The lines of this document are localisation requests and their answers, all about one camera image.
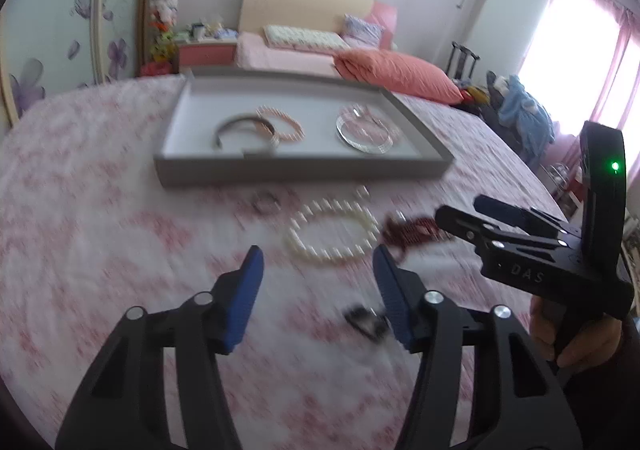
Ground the blue fluffy robe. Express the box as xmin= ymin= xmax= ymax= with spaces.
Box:
xmin=498 ymin=75 xmax=555 ymax=171

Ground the black bead bracelet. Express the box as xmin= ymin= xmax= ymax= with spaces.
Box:
xmin=342 ymin=305 xmax=392 ymax=343

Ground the pink mattress sheet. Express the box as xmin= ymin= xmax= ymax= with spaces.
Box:
xmin=235 ymin=32 xmax=341 ymax=78

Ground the dark red bead necklace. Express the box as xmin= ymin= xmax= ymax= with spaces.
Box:
xmin=380 ymin=209 xmax=458 ymax=251

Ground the dark wooden chair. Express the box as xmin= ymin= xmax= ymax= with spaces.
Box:
xmin=445 ymin=41 xmax=480 ymax=80

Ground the purple patterned small pillow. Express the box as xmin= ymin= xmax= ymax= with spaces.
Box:
xmin=341 ymin=14 xmax=385 ymax=49

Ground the floral white pillow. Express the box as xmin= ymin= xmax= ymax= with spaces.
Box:
xmin=262 ymin=25 xmax=349 ymax=55

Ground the small silver ring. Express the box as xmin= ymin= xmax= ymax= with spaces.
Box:
xmin=249 ymin=192 xmax=282 ymax=217

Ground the pink floral bedsheet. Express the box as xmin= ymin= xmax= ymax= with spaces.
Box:
xmin=1 ymin=77 xmax=559 ymax=449

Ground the red lined waste basket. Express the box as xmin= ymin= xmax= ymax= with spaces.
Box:
xmin=140 ymin=61 xmax=174 ymax=77

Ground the silver cuff bangle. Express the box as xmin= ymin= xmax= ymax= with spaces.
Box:
xmin=213 ymin=114 xmax=280 ymax=156

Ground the white pearl bracelet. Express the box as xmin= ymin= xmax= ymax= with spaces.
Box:
xmin=285 ymin=196 xmax=381 ymax=265

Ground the sliding wardrobe with purple flowers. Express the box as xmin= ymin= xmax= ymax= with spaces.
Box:
xmin=1 ymin=0 xmax=145 ymax=124

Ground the grey shallow jewelry tray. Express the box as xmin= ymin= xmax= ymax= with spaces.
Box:
xmin=154 ymin=67 xmax=454 ymax=188

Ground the thin silver hoop bangle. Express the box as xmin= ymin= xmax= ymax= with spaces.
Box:
xmin=335 ymin=106 xmax=398 ymax=155

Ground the pink window curtain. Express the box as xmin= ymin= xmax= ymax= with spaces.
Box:
xmin=539 ymin=0 xmax=640 ymax=166

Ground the person's right hand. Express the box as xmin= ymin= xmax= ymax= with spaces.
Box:
xmin=529 ymin=296 xmax=622 ymax=371

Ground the plush toy display tube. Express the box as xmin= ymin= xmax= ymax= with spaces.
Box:
xmin=146 ymin=0 xmax=179 ymax=63

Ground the folded coral pink duvet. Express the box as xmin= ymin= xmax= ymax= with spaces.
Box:
xmin=333 ymin=49 xmax=463 ymax=105

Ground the beige and pink headboard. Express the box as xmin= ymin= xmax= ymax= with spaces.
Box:
xmin=238 ymin=0 xmax=398 ymax=50

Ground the small pink pearl bracelet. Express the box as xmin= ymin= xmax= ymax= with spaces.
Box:
xmin=255 ymin=105 xmax=305 ymax=143

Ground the pink bedside nightstand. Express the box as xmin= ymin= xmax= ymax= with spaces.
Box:
xmin=176 ymin=39 xmax=238 ymax=72

